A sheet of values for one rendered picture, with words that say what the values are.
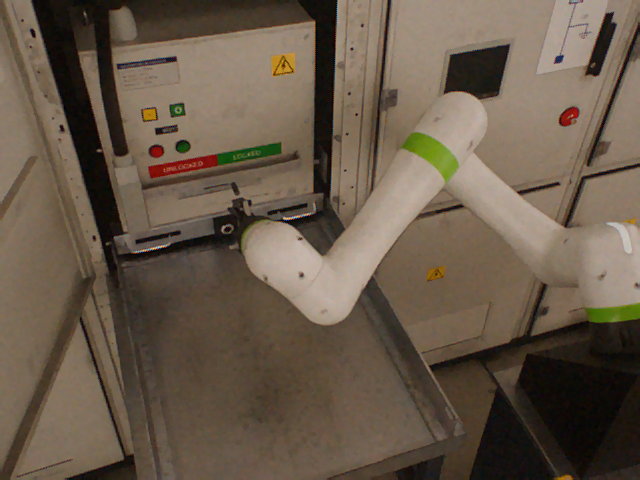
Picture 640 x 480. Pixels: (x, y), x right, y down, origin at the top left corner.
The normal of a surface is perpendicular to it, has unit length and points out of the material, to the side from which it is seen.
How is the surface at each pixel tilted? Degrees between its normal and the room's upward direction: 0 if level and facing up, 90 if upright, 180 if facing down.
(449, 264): 90
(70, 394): 90
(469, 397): 0
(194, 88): 90
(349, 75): 90
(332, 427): 0
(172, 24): 0
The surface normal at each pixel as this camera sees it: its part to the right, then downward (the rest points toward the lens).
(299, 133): 0.34, 0.63
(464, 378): 0.02, -0.74
